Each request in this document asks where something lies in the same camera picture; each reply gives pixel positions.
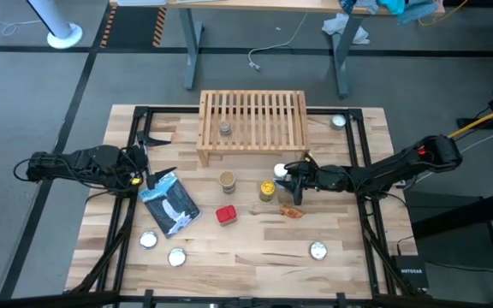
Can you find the black mat with hazard stripes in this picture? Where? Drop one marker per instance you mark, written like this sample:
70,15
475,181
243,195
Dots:
133,25

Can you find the blue cover book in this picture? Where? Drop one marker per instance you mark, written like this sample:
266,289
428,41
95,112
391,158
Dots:
171,214

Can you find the wooden desk with grey legs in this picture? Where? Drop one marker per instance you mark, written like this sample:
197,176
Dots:
251,4

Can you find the pile of coloured clothes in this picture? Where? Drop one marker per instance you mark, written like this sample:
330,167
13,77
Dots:
400,6

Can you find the white lid bagel seasoning jar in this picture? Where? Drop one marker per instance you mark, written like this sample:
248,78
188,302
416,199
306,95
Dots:
280,169

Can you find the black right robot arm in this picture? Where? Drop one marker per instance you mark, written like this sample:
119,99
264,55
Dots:
400,167

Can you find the round silver metal lid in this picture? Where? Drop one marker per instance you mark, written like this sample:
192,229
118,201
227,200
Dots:
148,240
318,250
176,257

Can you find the black Netgear box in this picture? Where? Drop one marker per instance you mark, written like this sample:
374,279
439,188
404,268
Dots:
411,271

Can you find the white pillar with round base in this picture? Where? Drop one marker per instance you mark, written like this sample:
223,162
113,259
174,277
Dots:
62,36

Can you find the red lid smoked paprika tin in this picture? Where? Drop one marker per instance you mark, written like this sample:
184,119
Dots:
226,214

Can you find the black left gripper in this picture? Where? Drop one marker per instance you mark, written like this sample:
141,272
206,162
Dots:
133,164

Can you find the small short spice jar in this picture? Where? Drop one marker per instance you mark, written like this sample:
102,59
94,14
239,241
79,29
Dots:
225,127

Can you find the tall jar with tan lid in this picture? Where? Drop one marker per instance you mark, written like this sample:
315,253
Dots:
227,179

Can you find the small round metal tin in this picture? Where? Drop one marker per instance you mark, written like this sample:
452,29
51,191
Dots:
338,122

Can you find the yellow lid onion spice jar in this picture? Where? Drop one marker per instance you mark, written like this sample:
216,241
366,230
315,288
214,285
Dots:
267,187

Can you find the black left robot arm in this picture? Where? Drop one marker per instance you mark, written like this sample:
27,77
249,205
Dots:
79,164

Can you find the white crumpled cloth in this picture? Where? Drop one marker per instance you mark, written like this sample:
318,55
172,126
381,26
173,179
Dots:
336,23

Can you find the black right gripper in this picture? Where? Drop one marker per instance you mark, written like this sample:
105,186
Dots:
323,177

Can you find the wooden slatted shelf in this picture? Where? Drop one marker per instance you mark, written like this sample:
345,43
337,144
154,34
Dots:
253,143

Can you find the orange taco seasoning packet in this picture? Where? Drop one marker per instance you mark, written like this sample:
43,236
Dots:
292,212

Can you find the black aluminium table frame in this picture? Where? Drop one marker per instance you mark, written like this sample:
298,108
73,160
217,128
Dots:
355,128

